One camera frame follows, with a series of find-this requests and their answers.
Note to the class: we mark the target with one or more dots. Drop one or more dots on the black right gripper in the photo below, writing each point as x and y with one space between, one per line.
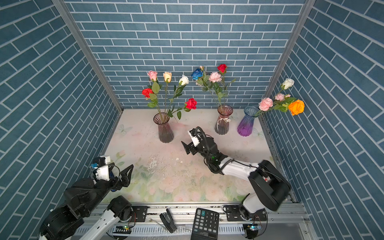
187 146

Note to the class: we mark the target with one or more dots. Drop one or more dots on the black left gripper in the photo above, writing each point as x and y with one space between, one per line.
125 181

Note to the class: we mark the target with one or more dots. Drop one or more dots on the dark smoky glass vase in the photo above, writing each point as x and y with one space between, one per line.
166 134

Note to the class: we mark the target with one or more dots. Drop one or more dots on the pink glass vase with twine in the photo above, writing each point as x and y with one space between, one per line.
223 121

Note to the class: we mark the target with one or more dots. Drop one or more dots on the purple blue ribbed glass vase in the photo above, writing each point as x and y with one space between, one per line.
246 125

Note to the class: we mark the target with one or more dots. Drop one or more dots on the white rose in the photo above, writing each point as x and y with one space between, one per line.
178 92
288 83

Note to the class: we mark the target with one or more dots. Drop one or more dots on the large pink rose spray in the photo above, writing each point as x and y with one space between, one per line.
215 84

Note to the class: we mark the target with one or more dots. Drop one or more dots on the peach rose stem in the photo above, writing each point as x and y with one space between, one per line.
167 78

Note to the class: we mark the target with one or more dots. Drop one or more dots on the blue rose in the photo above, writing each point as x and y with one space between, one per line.
198 73

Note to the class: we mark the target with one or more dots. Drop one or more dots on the pink rose single stem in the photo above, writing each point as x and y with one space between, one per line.
153 81

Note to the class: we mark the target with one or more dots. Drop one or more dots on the small red rose stem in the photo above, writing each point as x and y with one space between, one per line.
222 68

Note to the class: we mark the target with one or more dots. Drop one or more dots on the orange rose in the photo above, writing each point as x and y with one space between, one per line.
294 106

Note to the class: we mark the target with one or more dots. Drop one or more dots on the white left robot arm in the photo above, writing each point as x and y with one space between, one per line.
80 200

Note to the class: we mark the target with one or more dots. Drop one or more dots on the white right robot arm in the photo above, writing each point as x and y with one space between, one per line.
269 185

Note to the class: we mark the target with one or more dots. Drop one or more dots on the black stapler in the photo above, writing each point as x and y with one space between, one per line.
168 221

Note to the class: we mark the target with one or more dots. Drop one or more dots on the black calculator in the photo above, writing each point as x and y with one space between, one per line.
206 225

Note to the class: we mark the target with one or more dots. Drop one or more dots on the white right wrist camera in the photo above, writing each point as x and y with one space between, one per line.
194 138

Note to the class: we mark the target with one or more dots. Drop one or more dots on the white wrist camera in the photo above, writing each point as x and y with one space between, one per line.
194 138
100 168

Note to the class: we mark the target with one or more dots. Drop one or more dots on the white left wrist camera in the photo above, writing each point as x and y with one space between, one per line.
100 168

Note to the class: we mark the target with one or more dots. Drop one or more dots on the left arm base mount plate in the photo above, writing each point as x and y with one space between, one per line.
139 214

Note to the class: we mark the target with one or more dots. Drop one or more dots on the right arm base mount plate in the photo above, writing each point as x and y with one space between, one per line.
235 213

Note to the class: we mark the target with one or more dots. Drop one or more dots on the aluminium front rail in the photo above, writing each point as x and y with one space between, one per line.
183 213

